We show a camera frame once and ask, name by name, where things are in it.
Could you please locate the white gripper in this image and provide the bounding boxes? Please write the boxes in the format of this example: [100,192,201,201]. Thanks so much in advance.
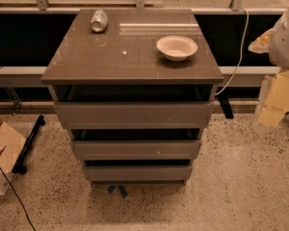
[248,29,289,133]

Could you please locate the drawer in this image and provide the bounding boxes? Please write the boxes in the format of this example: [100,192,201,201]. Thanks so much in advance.
[83,166,192,182]
[54,102,213,129]
[71,140,201,160]

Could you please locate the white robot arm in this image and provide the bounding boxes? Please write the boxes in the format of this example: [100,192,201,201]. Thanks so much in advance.
[249,8,289,133]

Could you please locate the brown drawer cabinet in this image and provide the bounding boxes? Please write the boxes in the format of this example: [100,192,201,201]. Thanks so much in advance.
[41,10,223,185]

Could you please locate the black stand foot right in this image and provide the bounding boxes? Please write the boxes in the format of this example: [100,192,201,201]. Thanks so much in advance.
[218,96,234,119]

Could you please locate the black stand foot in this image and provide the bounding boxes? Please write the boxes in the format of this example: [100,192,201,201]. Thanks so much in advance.
[13,115,45,174]
[218,96,234,119]

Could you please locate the white paper bowl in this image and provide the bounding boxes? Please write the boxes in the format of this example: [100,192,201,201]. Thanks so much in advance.
[156,36,198,62]

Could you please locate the crushed silver can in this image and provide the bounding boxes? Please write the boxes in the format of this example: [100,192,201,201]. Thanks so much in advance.
[91,10,108,33]

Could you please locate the black stand foot left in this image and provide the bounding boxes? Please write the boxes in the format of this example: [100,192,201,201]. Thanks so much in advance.
[13,115,45,174]

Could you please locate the cardboard box left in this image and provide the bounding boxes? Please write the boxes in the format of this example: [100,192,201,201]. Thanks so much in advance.
[0,116,26,195]

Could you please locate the white cable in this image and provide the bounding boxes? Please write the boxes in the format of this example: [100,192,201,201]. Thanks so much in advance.
[215,7,250,97]

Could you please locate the black cable on floor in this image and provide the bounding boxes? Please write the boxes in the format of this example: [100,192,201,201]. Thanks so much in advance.
[0,152,38,231]

